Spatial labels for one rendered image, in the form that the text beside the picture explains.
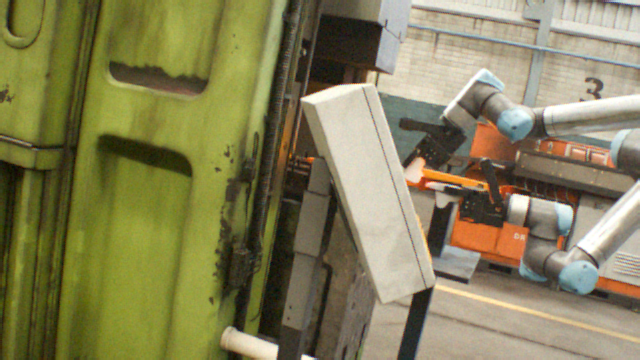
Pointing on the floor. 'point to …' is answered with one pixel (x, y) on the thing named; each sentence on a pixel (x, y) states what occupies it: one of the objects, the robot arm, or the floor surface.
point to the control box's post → (303, 280)
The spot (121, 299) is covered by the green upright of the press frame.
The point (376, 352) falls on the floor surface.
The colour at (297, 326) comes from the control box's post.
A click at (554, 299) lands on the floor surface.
